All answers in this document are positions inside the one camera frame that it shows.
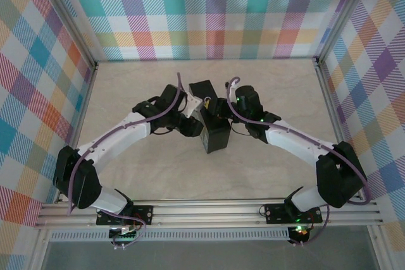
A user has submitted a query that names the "long aluminium frame rail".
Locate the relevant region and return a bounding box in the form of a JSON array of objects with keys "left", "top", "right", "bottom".
[{"left": 34, "top": 199, "right": 386, "bottom": 230}]

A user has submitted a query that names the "aluminium side rail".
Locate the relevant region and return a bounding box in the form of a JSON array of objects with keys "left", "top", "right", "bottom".
[
  {"left": 54, "top": 63, "right": 99, "bottom": 204},
  {"left": 313, "top": 58, "right": 368, "bottom": 201}
]

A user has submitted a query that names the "aluminium frame leg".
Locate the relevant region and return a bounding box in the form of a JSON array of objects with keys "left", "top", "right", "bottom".
[
  {"left": 366, "top": 224, "right": 389, "bottom": 270},
  {"left": 30, "top": 228, "right": 53, "bottom": 270}
]

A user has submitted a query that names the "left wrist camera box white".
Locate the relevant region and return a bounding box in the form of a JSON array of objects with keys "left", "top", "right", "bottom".
[{"left": 184, "top": 91, "right": 204, "bottom": 119}]

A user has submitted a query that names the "starry night tin box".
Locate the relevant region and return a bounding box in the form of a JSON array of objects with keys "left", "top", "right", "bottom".
[{"left": 188, "top": 79, "right": 232, "bottom": 155}]

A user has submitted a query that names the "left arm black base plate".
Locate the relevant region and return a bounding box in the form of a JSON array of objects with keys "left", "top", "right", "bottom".
[{"left": 96, "top": 204, "right": 154, "bottom": 227}]

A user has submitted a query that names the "grey slotted cable duct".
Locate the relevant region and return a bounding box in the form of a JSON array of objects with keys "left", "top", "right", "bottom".
[{"left": 49, "top": 230, "right": 291, "bottom": 243}]

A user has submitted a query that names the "aluminium frame post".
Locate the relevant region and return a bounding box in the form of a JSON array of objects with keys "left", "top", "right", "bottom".
[
  {"left": 34, "top": 0, "right": 98, "bottom": 70},
  {"left": 315, "top": 0, "right": 379, "bottom": 65}
]

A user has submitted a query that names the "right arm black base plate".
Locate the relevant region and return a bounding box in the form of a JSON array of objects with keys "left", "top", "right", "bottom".
[{"left": 263, "top": 201, "right": 324, "bottom": 224}]

